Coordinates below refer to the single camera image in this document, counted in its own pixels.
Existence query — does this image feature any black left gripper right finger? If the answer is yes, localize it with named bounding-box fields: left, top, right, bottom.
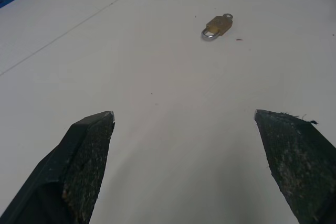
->
left=254, top=109, right=336, bottom=224

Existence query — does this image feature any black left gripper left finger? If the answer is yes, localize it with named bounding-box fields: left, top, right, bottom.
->
left=0, top=110, right=116, bottom=224

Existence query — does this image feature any brass padlock with steel shackle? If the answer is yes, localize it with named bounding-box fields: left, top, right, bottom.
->
left=201, top=16, right=233, bottom=42

